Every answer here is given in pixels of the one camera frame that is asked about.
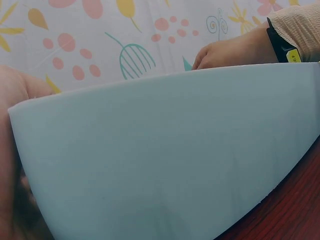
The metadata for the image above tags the light blue paper sheet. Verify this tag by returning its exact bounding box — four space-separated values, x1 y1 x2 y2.
7 60 320 240

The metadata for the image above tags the black wrist band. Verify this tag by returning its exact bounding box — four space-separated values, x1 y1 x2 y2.
265 16 301 63

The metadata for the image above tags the person's left hand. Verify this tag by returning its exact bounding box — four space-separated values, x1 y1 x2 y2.
0 64 57 240

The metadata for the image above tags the person's right forearm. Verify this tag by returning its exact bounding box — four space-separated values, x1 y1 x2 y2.
267 2 320 63

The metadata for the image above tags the person's right hand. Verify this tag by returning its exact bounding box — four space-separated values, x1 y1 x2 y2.
192 21 280 71

